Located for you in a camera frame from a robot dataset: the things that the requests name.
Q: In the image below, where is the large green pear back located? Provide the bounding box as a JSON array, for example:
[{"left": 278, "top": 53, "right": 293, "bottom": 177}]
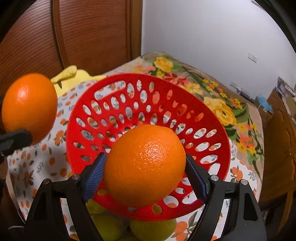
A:
[{"left": 129, "top": 219, "right": 177, "bottom": 241}]

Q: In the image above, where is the orange-print white tablecloth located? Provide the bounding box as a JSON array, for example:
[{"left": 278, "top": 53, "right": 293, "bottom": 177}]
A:
[{"left": 6, "top": 79, "right": 258, "bottom": 241}]

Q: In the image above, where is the yellow plush toy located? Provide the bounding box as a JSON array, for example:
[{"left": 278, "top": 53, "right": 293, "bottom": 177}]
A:
[{"left": 50, "top": 65, "right": 106, "bottom": 97}]

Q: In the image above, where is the box with blue bag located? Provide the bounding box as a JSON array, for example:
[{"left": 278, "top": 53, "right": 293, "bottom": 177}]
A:
[{"left": 254, "top": 94, "right": 273, "bottom": 114}]

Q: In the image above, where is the green apple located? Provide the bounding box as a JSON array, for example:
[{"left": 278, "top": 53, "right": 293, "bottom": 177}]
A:
[{"left": 92, "top": 214, "right": 130, "bottom": 241}]

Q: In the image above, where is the large orange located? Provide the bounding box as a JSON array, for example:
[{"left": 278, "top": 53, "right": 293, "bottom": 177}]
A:
[
  {"left": 103, "top": 125, "right": 186, "bottom": 207},
  {"left": 1, "top": 73, "right": 58, "bottom": 145}
]

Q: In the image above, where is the wall power strip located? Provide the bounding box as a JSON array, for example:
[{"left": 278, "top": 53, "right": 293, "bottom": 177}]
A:
[{"left": 230, "top": 81, "right": 250, "bottom": 97}]

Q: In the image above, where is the white wall switch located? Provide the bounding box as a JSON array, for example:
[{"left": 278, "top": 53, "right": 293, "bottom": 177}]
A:
[{"left": 247, "top": 53, "right": 257, "bottom": 63}]

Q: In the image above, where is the large front orange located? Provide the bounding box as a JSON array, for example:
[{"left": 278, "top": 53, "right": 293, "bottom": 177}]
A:
[{"left": 1, "top": 73, "right": 58, "bottom": 145}]

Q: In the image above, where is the brown louvered wardrobe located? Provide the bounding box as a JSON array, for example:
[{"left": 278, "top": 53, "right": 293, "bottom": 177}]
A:
[{"left": 1, "top": 1, "right": 143, "bottom": 94}]

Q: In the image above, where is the floral bed blanket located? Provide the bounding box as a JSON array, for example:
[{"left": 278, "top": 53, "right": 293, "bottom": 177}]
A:
[{"left": 105, "top": 52, "right": 264, "bottom": 183}]

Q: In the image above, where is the yellow-green pear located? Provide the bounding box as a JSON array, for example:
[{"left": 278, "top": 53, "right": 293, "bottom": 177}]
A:
[{"left": 86, "top": 199, "right": 105, "bottom": 215}]

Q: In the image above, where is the wooden sideboard cabinet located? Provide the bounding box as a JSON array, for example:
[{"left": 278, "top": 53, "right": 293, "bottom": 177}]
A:
[{"left": 257, "top": 89, "right": 296, "bottom": 204}]

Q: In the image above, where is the red perforated plastic basket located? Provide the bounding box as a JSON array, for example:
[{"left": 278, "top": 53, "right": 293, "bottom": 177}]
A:
[{"left": 66, "top": 73, "right": 230, "bottom": 221}]

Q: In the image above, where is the stack of papers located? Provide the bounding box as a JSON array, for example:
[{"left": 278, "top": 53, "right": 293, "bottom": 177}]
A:
[{"left": 277, "top": 77, "right": 295, "bottom": 98}]

